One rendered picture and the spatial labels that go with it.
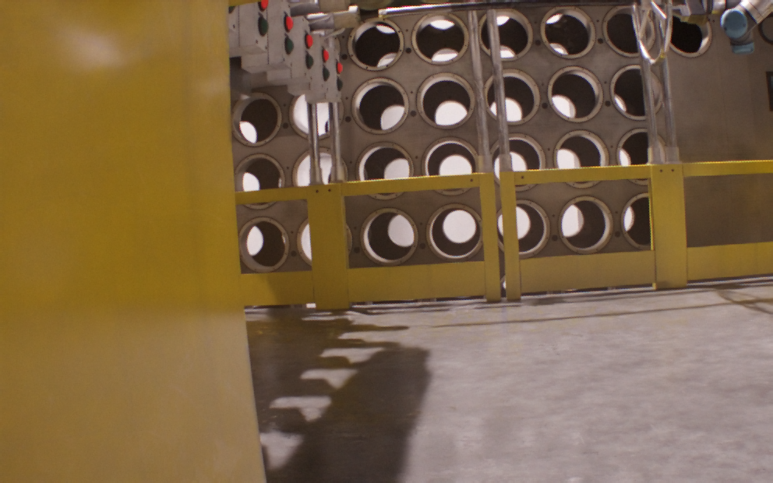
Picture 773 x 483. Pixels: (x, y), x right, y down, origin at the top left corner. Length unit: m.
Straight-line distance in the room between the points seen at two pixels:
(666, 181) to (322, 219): 1.09
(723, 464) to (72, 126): 0.74
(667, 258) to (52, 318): 2.02
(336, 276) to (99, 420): 1.90
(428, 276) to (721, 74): 1.74
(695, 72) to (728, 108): 0.23
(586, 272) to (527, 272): 0.19
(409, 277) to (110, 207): 1.86
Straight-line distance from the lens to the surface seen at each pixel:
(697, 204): 3.02
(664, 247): 2.11
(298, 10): 1.75
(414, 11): 1.88
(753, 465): 0.80
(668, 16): 1.78
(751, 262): 2.23
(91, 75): 0.21
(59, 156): 0.20
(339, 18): 1.89
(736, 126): 3.11
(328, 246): 2.08
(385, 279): 2.06
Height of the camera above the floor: 0.32
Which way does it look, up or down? 3 degrees down
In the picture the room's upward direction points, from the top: 4 degrees counter-clockwise
